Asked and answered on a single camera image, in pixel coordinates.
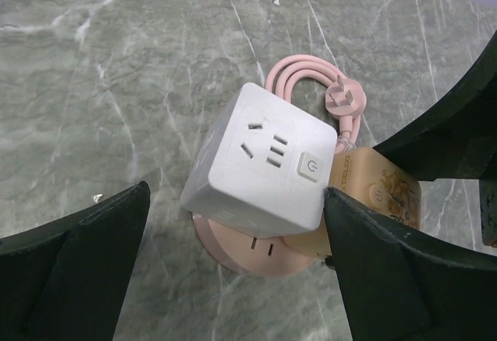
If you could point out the white square smart plug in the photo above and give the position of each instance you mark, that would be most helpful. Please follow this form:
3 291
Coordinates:
263 167

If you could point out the pink round power socket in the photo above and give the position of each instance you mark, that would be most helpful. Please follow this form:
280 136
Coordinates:
265 257

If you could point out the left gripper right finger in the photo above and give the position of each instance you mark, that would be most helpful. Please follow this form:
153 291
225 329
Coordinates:
398 283

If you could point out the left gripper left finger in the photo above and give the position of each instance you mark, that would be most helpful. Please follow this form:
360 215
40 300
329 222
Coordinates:
67 279

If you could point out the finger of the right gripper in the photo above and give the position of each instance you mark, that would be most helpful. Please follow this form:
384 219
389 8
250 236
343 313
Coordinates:
455 138

